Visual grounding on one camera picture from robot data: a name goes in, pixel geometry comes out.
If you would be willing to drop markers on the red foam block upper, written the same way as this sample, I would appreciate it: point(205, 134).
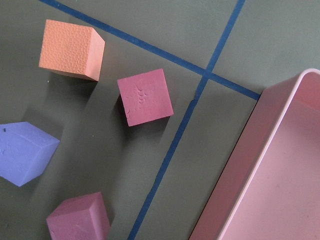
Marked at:
point(145, 97)

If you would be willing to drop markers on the red foam block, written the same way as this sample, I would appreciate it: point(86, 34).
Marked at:
point(145, 97)
point(80, 218)

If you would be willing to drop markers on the orange foam block right side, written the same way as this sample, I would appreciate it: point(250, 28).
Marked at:
point(72, 50)

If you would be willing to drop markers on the red foam block lower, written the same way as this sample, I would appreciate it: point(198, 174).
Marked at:
point(80, 218)

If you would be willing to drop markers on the pink plastic bin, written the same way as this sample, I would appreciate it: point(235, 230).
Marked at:
point(270, 186)

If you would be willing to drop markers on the purple foam block right side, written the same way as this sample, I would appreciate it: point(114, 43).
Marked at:
point(25, 151)

